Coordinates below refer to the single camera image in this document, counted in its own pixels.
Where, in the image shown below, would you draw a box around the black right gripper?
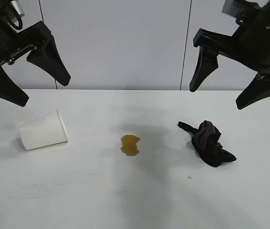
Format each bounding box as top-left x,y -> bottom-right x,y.
189,0 -> 270,110

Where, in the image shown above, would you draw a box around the white paper cup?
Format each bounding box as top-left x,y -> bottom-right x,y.
19,109 -> 69,151

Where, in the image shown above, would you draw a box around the black and purple cloth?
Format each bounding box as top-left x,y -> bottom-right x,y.
177,120 -> 237,168

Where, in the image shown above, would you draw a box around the brown liquid spill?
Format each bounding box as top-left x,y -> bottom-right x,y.
120,134 -> 142,157

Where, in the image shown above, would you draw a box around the black left camera cable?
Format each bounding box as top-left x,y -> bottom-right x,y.
2,0 -> 23,31

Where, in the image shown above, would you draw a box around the black right camera bracket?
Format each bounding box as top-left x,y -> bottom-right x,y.
235,0 -> 267,25

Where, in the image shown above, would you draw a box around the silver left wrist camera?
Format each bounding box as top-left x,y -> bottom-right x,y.
10,0 -> 25,18

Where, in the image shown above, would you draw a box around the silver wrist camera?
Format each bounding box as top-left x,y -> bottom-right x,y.
221,0 -> 240,19
10,0 -> 25,18

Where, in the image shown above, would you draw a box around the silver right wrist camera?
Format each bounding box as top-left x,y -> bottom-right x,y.
221,0 -> 240,19

